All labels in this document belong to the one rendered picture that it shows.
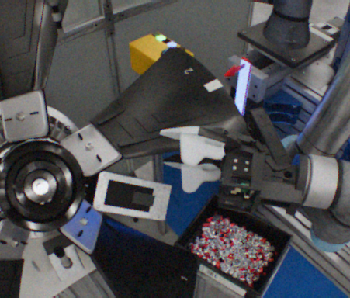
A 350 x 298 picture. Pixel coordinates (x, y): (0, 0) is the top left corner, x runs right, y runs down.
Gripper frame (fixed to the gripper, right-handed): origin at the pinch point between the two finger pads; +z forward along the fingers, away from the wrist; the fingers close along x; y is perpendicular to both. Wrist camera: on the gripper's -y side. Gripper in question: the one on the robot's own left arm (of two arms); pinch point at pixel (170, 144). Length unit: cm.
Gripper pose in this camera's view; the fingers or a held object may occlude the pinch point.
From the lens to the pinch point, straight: 51.5
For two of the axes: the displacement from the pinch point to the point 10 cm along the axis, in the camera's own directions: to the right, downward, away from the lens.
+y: -2.3, 8.0, -5.6
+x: 0.3, 5.8, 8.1
